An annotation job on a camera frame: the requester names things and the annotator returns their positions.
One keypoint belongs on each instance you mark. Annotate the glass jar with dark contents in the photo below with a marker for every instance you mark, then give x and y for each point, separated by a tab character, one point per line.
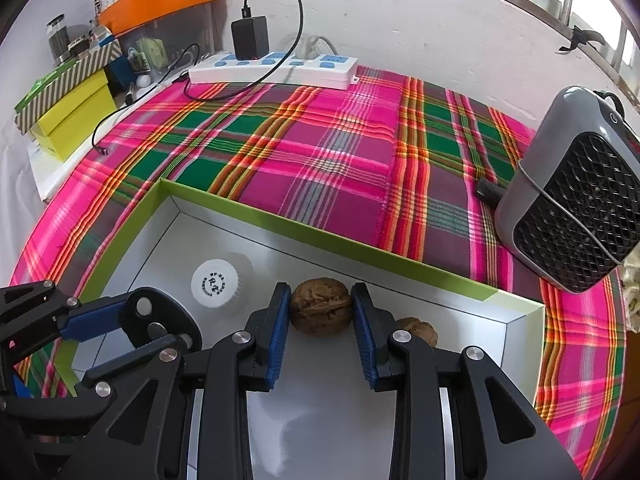
59	35

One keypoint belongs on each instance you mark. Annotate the floral curtain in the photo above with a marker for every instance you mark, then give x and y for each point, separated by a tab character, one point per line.
632	305

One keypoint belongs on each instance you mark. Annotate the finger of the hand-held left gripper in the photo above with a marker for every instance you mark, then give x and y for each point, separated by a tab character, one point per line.
110	382
87	321

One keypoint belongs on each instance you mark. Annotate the black charger adapter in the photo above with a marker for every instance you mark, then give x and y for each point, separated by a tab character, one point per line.
250	37

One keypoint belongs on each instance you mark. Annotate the small brown walnut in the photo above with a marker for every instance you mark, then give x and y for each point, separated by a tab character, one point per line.
421	330

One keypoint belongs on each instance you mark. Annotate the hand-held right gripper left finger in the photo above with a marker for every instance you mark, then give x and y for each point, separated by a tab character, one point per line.
276	345

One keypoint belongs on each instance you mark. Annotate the white blue power strip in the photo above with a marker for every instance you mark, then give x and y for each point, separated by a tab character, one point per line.
300	74

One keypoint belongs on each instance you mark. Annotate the large brown walnut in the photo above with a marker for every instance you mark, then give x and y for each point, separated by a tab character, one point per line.
320	305

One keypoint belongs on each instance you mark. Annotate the small white ball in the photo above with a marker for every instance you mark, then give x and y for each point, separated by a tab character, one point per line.
143	80

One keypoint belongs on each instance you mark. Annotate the yellow cardboard box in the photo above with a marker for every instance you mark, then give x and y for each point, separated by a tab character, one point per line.
75	115

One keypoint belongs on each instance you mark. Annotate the green packet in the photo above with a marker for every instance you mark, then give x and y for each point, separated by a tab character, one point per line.
152	52

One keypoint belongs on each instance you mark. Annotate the blue small box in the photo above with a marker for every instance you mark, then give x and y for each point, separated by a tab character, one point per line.
120	67

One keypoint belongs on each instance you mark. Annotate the pink green plaid cloth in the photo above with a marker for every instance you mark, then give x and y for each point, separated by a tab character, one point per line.
325	160

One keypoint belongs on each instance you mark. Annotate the black oval three-button object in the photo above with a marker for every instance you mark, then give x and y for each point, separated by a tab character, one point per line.
170	310

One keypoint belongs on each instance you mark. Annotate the striped green box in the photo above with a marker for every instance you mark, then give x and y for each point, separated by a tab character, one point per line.
75	70

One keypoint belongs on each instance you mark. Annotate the green-rimmed shallow box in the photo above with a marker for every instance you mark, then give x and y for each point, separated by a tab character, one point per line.
310	240

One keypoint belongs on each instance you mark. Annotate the white round cap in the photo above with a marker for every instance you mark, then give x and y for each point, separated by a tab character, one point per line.
215	282

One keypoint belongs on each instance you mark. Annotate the black heater plug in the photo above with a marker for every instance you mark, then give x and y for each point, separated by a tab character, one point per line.
487	190

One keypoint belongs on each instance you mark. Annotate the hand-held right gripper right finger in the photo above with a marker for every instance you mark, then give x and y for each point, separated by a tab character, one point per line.
365	347

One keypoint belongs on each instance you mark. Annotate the clear bin with orange lid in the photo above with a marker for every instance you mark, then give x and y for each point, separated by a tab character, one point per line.
160	0

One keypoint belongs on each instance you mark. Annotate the grey space heater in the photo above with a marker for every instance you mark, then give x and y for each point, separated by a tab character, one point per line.
550	160

